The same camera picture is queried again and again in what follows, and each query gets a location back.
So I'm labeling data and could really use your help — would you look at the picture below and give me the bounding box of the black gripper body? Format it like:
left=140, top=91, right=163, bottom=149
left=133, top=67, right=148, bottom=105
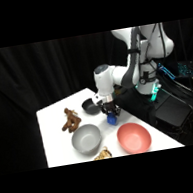
left=99, top=99, right=122, bottom=118

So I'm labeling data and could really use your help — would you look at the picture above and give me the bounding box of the blue cube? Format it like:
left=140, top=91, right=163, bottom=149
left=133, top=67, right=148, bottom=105
left=106, top=112, right=119, bottom=127

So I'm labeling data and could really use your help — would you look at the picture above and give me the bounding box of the black bowl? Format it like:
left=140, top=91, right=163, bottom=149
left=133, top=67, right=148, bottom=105
left=80, top=96, right=105, bottom=117

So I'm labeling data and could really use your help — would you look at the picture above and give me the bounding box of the pink bowl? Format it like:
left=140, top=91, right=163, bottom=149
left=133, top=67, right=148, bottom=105
left=114, top=119, right=155, bottom=157

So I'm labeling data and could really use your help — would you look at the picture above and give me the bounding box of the grey bowl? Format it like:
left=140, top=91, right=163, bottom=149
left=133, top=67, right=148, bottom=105
left=68, top=121, right=105, bottom=157

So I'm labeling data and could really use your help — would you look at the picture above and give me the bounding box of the black robot stand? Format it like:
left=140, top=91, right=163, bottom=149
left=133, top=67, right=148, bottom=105
left=112, top=80, right=168, bottom=134

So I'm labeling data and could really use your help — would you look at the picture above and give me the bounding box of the brown plush toy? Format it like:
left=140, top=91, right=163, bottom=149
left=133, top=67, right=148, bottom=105
left=58, top=105, right=85, bottom=135

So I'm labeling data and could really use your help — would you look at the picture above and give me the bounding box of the striped tiger plush toy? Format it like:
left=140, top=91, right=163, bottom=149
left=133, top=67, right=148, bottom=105
left=92, top=145, right=113, bottom=162

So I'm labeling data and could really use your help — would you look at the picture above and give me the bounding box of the small green light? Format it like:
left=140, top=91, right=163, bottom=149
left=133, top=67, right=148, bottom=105
left=146, top=82, right=164, bottom=103

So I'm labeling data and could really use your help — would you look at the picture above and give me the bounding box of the black box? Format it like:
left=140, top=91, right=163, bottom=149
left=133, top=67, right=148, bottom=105
left=153, top=93, right=193, bottom=131

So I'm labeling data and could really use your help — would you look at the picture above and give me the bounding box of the teal circuit board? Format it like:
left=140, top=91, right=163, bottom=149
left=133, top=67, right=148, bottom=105
left=175, top=60, right=193, bottom=79

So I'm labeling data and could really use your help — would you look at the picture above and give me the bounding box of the black curtain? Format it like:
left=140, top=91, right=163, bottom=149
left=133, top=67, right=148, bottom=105
left=0, top=17, right=193, bottom=177

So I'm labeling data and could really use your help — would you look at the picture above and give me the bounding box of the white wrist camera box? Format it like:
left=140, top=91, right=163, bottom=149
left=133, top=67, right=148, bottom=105
left=93, top=93, right=105, bottom=106

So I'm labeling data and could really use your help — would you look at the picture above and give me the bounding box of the dark cable hose on arm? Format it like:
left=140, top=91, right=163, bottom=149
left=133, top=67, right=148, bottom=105
left=112, top=26, right=151, bottom=90

